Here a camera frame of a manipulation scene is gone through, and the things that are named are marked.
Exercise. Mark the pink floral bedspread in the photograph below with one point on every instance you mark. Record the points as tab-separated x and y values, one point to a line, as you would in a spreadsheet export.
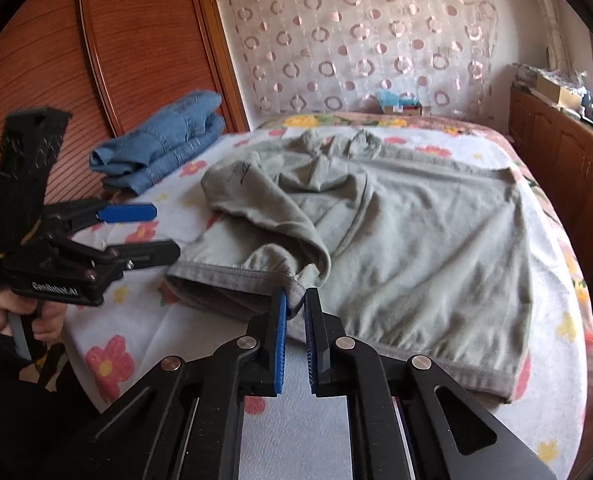
426	122

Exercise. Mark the white floral blanket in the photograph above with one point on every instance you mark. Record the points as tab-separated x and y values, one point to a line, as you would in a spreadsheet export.
551	270

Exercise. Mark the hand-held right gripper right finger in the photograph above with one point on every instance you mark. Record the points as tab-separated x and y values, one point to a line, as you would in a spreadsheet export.
314	345

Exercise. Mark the grey-green pants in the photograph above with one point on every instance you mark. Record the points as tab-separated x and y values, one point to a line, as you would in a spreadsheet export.
401	240

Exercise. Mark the wooden headboard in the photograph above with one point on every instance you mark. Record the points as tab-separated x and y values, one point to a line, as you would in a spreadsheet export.
101	50

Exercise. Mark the wooden cabinet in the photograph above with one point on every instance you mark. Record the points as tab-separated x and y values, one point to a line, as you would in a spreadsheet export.
566	160

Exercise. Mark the folded blue jeans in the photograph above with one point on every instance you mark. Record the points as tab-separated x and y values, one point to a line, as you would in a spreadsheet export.
176	130

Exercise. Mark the person's left forearm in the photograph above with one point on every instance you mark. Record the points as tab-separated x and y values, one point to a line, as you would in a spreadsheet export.
21	420

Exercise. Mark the circle patterned curtain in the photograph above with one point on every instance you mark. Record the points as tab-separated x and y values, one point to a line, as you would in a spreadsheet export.
356	35

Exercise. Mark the person's left hand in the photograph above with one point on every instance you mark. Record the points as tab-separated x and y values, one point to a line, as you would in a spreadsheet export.
49	322

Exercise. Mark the white lace curtain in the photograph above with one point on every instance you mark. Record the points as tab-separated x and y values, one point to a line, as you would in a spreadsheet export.
551	20

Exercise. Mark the brown cardboard box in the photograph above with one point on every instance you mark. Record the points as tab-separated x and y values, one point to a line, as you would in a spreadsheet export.
556	90

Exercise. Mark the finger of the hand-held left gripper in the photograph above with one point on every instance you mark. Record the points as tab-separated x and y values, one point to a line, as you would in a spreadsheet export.
126	212
146	254

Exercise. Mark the small cardboard box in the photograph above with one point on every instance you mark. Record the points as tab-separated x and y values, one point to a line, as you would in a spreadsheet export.
401	105

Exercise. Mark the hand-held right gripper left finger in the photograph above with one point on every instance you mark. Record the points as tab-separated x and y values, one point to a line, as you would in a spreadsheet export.
279	340

